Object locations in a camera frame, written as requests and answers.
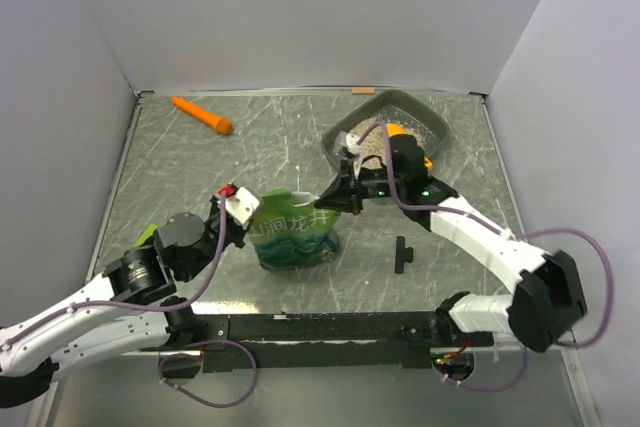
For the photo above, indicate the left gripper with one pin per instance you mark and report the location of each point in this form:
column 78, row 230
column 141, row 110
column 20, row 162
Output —
column 241, row 234

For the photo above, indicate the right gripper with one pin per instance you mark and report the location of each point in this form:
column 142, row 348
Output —
column 346, row 194

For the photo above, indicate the green litter bag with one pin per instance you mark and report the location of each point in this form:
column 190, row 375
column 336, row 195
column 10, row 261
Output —
column 289, row 232

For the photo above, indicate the yellow plastic scoop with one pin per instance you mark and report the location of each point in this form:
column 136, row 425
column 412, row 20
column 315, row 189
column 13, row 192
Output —
column 394, row 129

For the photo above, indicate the grey litter box tray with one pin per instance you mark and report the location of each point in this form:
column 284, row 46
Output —
column 392, row 106

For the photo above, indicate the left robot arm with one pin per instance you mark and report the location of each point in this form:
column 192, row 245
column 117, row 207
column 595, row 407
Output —
column 132, row 305

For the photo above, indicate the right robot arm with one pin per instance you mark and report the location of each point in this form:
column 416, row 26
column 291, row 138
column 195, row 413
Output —
column 544, row 297

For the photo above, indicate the litter granules pile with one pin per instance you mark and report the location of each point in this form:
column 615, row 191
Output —
column 373, row 146

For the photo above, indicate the green rectangular block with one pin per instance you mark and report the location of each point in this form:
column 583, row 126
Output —
column 146, row 234

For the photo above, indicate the black T-shaped part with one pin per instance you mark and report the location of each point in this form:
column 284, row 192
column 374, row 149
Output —
column 404, row 254

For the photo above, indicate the brown tape piece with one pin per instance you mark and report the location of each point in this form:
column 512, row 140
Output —
column 363, row 91

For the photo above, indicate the orange carrot toy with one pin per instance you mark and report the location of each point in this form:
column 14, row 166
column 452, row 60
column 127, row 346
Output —
column 218, row 123

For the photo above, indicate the black base bar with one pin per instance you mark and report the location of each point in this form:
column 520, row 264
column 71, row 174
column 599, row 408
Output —
column 407, row 339

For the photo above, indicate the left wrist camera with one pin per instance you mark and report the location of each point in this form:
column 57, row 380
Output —
column 241, row 204

